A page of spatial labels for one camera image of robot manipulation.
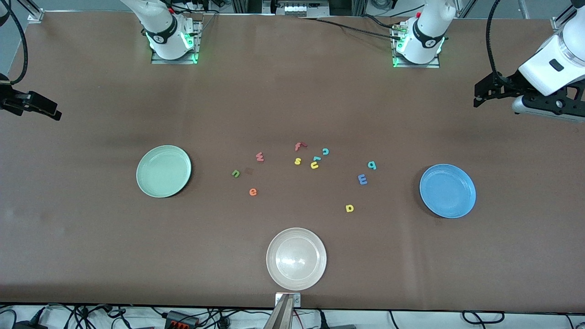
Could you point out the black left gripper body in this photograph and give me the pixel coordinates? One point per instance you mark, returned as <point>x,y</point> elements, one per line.
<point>508,85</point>

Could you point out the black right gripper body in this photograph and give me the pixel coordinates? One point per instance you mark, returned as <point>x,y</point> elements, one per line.
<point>10,101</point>

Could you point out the blue foam letter m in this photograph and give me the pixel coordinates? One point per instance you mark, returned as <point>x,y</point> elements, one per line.
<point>362,179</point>

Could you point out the red foam letter w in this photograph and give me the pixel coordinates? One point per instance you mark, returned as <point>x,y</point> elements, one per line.
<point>259,157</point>

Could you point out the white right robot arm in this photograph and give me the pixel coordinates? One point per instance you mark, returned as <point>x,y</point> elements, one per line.
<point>164,32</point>

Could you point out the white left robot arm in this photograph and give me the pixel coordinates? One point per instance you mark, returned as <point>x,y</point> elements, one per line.
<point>425,41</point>

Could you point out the blue plate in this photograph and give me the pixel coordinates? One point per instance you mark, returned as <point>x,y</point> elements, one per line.
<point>448,191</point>

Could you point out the pale green plate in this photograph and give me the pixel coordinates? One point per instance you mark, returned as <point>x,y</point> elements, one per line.
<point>163,171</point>

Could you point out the red foam letter f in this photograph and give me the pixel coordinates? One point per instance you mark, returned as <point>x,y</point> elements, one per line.
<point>298,146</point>

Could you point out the grey power strip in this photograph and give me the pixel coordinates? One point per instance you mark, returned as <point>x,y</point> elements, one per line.
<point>299,9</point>

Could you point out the black adapter box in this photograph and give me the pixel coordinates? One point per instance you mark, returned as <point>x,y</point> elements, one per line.
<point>29,325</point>

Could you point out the black power strip red switches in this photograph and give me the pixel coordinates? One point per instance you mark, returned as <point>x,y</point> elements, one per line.
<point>180,320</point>

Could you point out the beige plate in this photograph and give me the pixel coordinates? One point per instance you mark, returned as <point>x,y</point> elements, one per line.
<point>296,258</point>

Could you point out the black plug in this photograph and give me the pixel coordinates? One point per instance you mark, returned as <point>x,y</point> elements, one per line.
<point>222,323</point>

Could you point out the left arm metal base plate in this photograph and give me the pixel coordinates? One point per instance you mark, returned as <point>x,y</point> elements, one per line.
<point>434,65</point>

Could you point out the metal table corner bracket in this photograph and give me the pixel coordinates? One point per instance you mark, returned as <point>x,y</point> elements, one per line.
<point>560,23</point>
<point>35,16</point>

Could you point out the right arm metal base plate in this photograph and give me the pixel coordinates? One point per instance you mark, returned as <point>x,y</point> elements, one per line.
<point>176,61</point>

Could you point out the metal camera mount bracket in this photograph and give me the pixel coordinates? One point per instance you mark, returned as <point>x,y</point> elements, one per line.
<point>284,313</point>

